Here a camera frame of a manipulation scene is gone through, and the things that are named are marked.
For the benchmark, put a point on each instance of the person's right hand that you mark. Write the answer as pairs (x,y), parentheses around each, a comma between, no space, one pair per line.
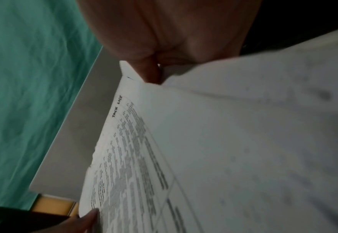
(163,27)

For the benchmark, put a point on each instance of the person's left hand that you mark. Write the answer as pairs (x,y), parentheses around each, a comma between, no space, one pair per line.
(82,221)

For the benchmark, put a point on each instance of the thick bundle of printed papers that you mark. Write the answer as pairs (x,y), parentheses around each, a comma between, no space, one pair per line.
(214,136)

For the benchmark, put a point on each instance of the black monitor base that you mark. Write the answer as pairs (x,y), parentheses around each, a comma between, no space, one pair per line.
(301,18)

